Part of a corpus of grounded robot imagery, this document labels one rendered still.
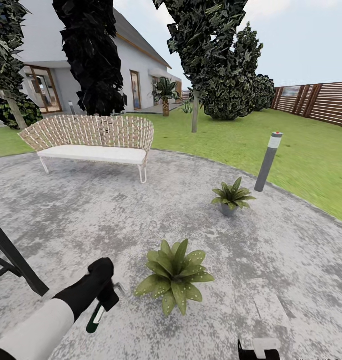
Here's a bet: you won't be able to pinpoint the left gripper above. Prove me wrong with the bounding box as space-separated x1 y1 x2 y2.
96 284 119 312

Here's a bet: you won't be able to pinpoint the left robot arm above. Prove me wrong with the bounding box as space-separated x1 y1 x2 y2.
0 257 131 360

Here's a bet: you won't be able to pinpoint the insectifuge atomizer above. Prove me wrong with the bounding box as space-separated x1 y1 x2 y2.
86 302 105 334

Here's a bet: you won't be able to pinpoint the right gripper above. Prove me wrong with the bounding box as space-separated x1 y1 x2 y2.
238 346 278 360

